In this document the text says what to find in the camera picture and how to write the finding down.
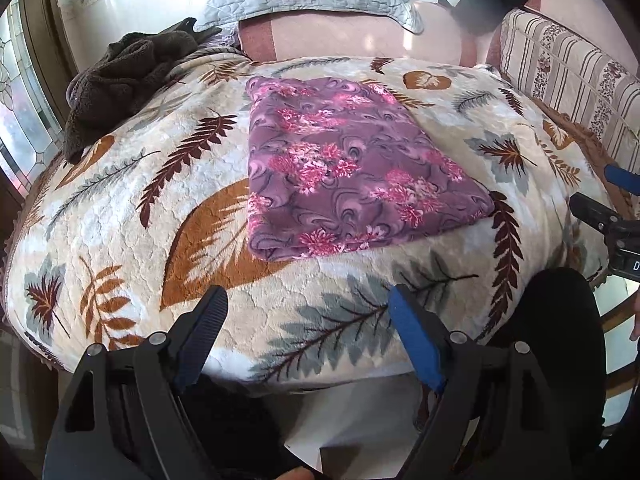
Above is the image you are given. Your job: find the grey quilted pillow cover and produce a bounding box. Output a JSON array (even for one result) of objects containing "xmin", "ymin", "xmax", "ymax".
[{"xmin": 193, "ymin": 0, "xmax": 424, "ymax": 35}]

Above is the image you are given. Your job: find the dark brown fleece garment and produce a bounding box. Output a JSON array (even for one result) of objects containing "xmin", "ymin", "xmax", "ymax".
[{"xmin": 62, "ymin": 18, "xmax": 221, "ymax": 165}]

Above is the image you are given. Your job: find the striped beige pillow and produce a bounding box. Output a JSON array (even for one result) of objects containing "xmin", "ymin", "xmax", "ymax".
[{"xmin": 500, "ymin": 10, "xmax": 639, "ymax": 174}]

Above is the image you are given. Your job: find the purple floral fleece garment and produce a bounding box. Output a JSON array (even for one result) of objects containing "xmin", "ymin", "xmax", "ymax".
[{"xmin": 245, "ymin": 76, "xmax": 494, "ymax": 261}]

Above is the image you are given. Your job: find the cream leaf-pattern plush blanket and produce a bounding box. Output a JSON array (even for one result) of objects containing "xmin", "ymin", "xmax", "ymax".
[{"xmin": 1, "ymin": 54, "xmax": 632, "ymax": 389}]

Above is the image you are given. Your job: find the pink bed sheet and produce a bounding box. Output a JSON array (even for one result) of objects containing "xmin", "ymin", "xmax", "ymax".
[{"xmin": 239, "ymin": 0, "xmax": 639, "ymax": 74}]

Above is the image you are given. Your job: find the right hand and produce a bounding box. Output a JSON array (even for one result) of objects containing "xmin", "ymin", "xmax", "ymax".
[{"xmin": 629, "ymin": 289, "xmax": 640, "ymax": 341}]

